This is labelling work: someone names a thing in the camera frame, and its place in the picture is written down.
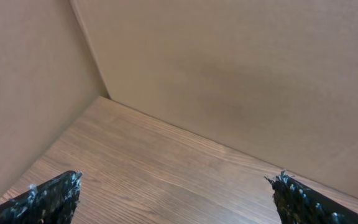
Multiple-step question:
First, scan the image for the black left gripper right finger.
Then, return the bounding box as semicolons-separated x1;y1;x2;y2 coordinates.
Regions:
266;170;358;224

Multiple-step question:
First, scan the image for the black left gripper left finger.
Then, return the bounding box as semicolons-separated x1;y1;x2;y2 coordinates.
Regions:
0;170;83;224

